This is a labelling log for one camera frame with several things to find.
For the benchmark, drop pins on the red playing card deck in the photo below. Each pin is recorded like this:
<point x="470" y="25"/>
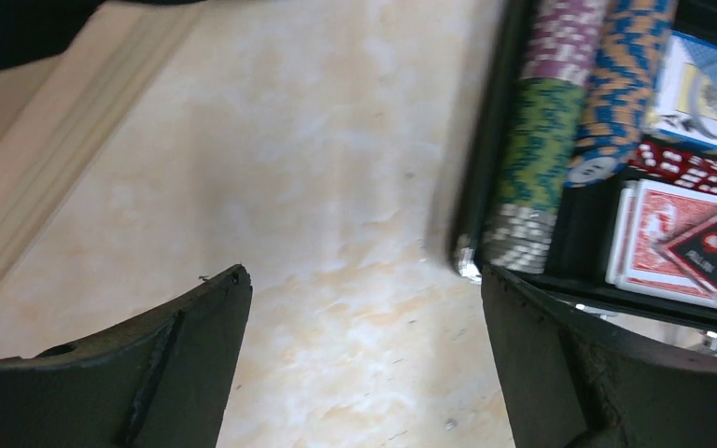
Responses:
<point x="650" y="212"/>

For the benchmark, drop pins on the green grey chip stack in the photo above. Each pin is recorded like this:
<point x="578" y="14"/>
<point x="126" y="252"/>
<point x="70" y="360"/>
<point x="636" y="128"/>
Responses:
<point x="562" y="43"/>

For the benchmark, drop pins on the black t-shirt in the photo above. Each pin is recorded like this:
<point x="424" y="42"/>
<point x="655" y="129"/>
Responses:
<point x="33" y="30"/>

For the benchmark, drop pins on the red black triangle marker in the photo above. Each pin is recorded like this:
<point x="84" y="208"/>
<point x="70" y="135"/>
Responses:
<point x="694" y="253"/>

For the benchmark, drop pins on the purple blue chip stack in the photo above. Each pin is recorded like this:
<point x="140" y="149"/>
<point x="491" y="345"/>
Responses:
<point x="633" y="40"/>

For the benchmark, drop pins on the blue playing card box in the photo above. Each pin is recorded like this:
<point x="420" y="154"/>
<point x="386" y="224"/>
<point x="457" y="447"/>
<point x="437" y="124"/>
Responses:
<point x="684" y="105"/>

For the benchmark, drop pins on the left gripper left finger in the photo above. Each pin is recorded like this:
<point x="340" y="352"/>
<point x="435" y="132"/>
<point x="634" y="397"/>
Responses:
<point x="159" y="379"/>

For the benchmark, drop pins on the wooden clothes rack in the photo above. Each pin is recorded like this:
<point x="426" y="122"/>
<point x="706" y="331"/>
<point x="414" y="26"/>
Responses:
<point x="56" y="113"/>

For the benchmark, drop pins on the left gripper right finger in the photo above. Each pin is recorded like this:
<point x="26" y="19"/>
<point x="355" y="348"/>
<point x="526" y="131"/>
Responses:
<point x="570" y="379"/>

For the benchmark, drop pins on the black aluminium poker case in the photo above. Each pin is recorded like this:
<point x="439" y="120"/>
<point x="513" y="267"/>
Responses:
<point x="578" y="258"/>

